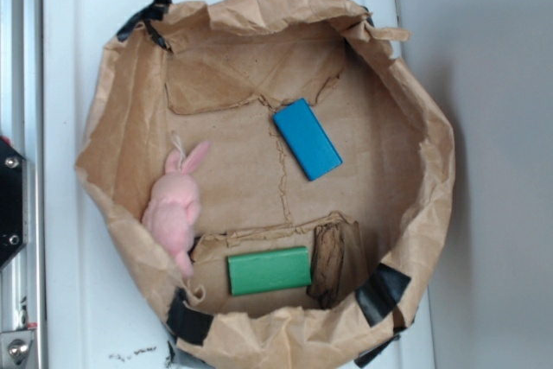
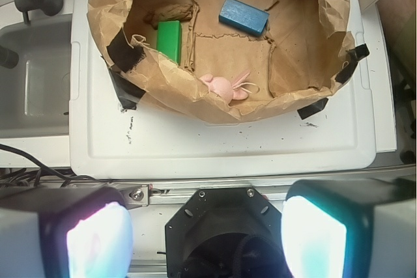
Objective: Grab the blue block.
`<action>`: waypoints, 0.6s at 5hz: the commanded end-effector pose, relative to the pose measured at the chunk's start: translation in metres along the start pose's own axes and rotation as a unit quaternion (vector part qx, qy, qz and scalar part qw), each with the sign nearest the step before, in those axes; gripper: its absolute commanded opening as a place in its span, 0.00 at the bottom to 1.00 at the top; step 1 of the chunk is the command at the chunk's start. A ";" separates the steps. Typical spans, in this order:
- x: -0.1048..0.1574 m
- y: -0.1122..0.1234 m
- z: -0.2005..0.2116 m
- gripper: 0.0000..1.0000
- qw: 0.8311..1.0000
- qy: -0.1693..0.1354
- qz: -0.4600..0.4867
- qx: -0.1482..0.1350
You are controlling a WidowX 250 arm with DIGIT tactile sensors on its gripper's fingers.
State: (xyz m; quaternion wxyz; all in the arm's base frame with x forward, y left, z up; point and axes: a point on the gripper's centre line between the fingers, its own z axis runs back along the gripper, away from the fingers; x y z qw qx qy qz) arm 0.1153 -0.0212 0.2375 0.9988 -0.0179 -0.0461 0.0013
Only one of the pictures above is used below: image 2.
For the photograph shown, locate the pink plush bunny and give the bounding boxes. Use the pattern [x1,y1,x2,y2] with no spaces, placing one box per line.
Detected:
[199,70,260,104]

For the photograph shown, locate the blue wooden block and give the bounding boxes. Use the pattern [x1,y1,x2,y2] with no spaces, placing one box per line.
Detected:
[218,0,269,37]

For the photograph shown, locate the green wooden block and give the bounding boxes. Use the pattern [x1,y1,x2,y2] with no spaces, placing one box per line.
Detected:
[156,20,182,64]

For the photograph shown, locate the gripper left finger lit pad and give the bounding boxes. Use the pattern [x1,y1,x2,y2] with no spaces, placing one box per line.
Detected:
[1,186,133,277]

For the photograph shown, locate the brown paper bag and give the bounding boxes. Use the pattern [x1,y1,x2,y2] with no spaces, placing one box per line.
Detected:
[87,0,358,124]

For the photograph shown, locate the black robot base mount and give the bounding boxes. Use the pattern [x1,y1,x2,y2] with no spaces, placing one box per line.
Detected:
[165,188,292,277]

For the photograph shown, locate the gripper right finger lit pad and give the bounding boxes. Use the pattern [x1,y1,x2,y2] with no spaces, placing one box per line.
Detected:
[281,178,416,277]

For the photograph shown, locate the aluminium frame rail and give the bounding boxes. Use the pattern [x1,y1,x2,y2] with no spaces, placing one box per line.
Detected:
[0,164,417,206]

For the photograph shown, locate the grey toy sink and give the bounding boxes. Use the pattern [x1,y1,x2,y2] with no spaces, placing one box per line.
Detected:
[1,0,74,167]

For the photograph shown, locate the black cable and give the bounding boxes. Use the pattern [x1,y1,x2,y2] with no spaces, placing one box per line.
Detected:
[0,143,115,189]

